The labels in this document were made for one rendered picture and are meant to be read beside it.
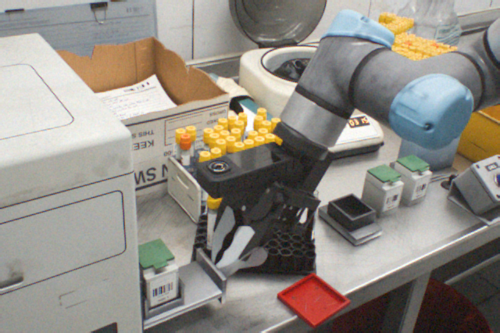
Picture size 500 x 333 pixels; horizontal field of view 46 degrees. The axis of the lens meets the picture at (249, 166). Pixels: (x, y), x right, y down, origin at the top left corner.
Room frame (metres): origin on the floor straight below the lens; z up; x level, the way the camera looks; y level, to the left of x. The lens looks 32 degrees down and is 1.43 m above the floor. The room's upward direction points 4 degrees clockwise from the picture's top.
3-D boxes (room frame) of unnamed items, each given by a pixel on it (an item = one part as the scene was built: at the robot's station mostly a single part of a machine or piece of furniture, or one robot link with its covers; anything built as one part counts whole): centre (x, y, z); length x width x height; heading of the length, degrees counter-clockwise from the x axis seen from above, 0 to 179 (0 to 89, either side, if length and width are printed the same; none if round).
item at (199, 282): (0.49, 0.12, 0.92); 0.21 x 0.07 x 0.05; 126
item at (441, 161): (0.90, -0.31, 0.92); 0.10 x 0.07 x 0.10; 120
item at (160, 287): (0.50, 0.10, 0.95); 0.05 x 0.04 x 0.06; 36
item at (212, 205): (0.65, -0.02, 0.93); 0.17 x 0.09 x 0.11; 90
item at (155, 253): (0.50, 0.10, 0.98); 0.05 x 0.04 x 0.01; 36
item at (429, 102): (0.58, -0.18, 1.17); 0.11 x 0.11 x 0.08; 39
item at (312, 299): (0.55, -0.10, 0.88); 0.07 x 0.07 x 0.01; 43
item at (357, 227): (0.73, -0.16, 0.89); 0.09 x 0.05 x 0.04; 36
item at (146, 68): (0.90, 0.22, 0.95); 0.29 x 0.25 x 0.15; 36
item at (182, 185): (0.79, 0.02, 0.91); 0.20 x 0.10 x 0.07; 126
